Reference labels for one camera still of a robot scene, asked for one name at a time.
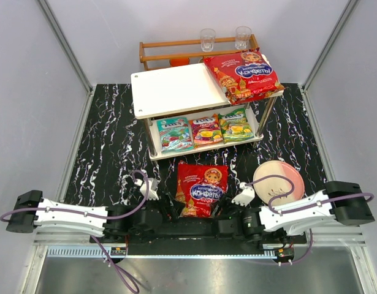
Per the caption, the white two-tier shelf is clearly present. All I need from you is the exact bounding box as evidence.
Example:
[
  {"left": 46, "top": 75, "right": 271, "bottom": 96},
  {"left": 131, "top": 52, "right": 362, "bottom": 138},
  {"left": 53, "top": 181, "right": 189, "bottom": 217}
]
[{"left": 131, "top": 61, "right": 284, "bottom": 160}]

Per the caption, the right clear drinking glass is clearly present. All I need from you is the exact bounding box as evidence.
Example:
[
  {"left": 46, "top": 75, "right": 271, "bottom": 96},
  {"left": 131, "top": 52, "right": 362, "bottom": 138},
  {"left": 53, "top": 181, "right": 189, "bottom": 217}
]
[{"left": 235, "top": 26, "right": 251, "bottom": 50}]

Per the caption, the black marble mat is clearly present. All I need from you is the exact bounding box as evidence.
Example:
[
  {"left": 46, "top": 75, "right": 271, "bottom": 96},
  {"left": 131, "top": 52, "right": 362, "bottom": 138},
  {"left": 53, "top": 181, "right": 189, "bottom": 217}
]
[{"left": 63, "top": 83, "right": 328, "bottom": 206}]

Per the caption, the orange round object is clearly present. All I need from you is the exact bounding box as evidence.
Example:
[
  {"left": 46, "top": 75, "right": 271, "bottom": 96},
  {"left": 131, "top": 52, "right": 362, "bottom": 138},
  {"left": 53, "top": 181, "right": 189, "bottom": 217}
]
[{"left": 169, "top": 58, "right": 190, "bottom": 67}]

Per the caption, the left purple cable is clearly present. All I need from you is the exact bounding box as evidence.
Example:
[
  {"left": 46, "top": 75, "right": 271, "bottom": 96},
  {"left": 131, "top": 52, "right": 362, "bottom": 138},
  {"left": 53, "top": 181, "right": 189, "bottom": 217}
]
[{"left": 0, "top": 170, "right": 151, "bottom": 293}]

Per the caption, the orange Fox's candy bag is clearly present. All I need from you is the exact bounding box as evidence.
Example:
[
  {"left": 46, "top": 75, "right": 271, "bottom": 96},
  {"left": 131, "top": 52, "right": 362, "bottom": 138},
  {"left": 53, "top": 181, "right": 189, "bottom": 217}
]
[{"left": 189, "top": 114, "right": 223, "bottom": 149}]

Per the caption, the brown wooden rack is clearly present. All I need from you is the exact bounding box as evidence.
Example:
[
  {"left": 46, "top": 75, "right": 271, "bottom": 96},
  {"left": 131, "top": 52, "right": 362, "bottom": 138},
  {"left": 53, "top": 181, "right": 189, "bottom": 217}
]
[{"left": 139, "top": 37, "right": 242, "bottom": 71}]

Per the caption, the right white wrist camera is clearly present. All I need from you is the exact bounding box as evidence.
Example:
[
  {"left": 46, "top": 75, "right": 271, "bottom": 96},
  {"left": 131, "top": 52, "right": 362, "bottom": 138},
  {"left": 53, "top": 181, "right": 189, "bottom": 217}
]
[{"left": 231, "top": 182, "right": 255, "bottom": 207}]

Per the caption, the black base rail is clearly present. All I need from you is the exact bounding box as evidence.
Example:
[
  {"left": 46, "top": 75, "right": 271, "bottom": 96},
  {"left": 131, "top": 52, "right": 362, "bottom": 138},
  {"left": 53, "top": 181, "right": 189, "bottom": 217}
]
[{"left": 97, "top": 217, "right": 308, "bottom": 255}]

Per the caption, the green yellow Fox's candy bag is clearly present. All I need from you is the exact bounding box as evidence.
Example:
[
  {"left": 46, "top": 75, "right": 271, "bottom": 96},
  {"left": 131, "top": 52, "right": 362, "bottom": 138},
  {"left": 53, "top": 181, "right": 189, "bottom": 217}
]
[{"left": 218, "top": 108, "right": 254, "bottom": 143}]

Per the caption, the red Konfety candy bag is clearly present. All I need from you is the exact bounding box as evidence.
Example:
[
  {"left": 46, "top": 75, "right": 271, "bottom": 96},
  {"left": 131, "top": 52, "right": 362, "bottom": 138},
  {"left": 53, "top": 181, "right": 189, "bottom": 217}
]
[
  {"left": 204, "top": 49, "right": 284, "bottom": 105},
  {"left": 175, "top": 162, "right": 229, "bottom": 218}
]

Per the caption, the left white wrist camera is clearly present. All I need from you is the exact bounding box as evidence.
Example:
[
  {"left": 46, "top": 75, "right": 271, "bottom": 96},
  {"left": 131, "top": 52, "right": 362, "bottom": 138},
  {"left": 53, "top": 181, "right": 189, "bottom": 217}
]
[{"left": 134, "top": 178, "right": 160, "bottom": 201}]

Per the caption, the cream floral plate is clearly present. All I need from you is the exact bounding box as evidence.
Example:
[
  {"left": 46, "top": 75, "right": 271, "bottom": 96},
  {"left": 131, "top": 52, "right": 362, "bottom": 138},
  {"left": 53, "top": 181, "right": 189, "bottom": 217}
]
[{"left": 253, "top": 160, "right": 305, "bottom": 206}]

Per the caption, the clear drinking glass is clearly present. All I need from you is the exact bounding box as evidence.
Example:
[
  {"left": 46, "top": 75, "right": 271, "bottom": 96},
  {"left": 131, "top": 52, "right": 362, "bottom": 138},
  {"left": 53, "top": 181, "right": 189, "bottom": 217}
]
[
  {"left": 235, "top": 26, "right": 251, "bottom": 50},
  {"left": 200, "top": 28, "right": 216, "bottom": 53}
]

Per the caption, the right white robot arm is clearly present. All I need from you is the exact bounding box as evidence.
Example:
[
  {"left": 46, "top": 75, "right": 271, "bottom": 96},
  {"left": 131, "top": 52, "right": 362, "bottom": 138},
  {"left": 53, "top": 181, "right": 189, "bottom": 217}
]
[{"left": 211, "top": 181, "right": 375, "bottom": 242}]

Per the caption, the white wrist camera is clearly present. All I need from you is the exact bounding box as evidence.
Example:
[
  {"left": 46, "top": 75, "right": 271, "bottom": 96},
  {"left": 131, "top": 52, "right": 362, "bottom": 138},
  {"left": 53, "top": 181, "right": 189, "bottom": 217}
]
[
  {"left": 134, "top": 178, "right": 160, "bottom": 201},
  {"left": 231, "top": 182, "right": 255, "bottom": 207}
]

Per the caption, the left clear drinking glass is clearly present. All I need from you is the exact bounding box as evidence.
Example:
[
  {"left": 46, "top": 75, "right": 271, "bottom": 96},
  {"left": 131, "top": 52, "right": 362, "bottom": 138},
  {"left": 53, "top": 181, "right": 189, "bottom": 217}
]
[{"left": 200, "top": 28, "right": 216, "bottom": 53}]

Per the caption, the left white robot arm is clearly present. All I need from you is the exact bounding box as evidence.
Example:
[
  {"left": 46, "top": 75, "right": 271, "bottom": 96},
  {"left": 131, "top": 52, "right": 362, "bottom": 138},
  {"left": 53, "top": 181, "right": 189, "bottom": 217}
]
[{"left": 0, "top": 190, "right": 167, "bottom": 238}]

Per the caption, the teal Fox's mint candy bag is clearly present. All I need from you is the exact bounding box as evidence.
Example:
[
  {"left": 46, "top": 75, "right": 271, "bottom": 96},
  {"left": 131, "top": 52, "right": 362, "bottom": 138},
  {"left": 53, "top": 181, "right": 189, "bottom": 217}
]
[{"left": 157, "top": 117, "right": 194, "bottom": 153}]

